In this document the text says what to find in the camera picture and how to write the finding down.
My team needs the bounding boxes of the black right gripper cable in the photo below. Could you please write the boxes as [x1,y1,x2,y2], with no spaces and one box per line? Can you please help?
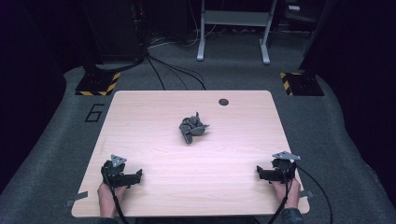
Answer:
[267,176,293,224]

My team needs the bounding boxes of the person's left hand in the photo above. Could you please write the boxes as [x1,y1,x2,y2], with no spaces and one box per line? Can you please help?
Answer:
[96,182,129,218]

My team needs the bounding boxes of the thin black floor cable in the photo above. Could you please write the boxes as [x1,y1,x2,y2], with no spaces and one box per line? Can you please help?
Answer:
[294,165,334,224]

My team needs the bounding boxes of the white metal stand frame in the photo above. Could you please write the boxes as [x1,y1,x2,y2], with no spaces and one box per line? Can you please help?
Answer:
[196,0,278,65]

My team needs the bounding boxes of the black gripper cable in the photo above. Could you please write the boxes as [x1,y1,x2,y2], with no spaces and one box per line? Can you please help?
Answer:
[267,176,293,224]
[102,169,130,224]

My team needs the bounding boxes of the dark cabinet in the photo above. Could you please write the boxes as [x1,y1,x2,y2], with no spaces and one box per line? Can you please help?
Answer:
[78,0,148,64]

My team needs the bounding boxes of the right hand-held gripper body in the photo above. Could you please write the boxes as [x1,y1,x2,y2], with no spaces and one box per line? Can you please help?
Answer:
[272,150,302,184]

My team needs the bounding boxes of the grey towel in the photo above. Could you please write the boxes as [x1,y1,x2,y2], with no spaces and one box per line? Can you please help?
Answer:
[178,111,210,145]

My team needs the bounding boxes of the white cable bundle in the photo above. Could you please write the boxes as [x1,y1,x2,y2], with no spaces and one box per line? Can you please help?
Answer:
[148,0,219,49]

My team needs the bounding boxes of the person's right hand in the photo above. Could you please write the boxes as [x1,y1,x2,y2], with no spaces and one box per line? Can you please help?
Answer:
[270,177,302,210]

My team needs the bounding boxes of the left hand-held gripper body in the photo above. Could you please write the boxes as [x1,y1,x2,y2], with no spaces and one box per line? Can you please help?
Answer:
[101,154,129,189]

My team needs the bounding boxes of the dark curtain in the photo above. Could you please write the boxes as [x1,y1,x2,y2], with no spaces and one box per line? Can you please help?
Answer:
[300,0,396,208]
[0,0,94,195]

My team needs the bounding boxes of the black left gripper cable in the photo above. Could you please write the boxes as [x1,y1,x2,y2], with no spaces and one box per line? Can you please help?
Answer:
[102,169,130,224]

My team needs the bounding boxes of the black yellow striped base plate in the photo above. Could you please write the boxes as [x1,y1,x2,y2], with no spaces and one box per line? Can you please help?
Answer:
[75,71,121,97]
[279,72,325,97]

